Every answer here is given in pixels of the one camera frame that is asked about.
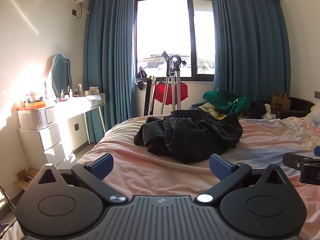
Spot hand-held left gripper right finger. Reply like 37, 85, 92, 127
196, 153, 290, 204

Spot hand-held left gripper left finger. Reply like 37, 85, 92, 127
35, 152, 127, 204

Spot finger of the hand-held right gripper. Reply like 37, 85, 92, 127
282, 152, 307, 172

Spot black pants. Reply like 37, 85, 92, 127
134, 109, 243, 164

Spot black clothes pile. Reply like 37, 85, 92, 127
237, 101, 270, 120

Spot black armchair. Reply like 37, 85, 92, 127
275, 97, 315, 119

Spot yellow pillow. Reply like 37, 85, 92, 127
306, 105, 320, 118

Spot white cloth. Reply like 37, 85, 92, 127
261, 104, 277, 120

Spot white drawer unit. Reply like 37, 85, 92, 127
17, 124, 75, 168

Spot cream knit garment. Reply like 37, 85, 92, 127
199, 102, 225, 118

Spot bed with pink sheet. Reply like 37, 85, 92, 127
0, 114, 320, 240

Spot brown paper bag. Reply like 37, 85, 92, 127
271, 91, 292, 111

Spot white vanity desk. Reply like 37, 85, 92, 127
54, 92, 107, 145

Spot green garment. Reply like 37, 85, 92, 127
202, 91, 251, 115

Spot cardboard box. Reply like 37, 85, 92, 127
14, 169, 39, 187

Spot white ribbed storage box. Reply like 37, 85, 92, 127
17, 106, 57, 130

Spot orange box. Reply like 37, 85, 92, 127
17, 100, 47, 110

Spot red garment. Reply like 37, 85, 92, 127
154, 81, 188, 103

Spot metal chair leg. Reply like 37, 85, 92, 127
0, 180, 17, 220

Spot blue framed mirror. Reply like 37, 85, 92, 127
47, 53, 73, 98

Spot blue curtain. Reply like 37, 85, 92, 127
210, 0, 292, 105
82, 0, 138, 143

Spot window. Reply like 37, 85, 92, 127
134, 0, 215, 82

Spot black chair frame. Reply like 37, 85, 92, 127
135, 76, 157, 117

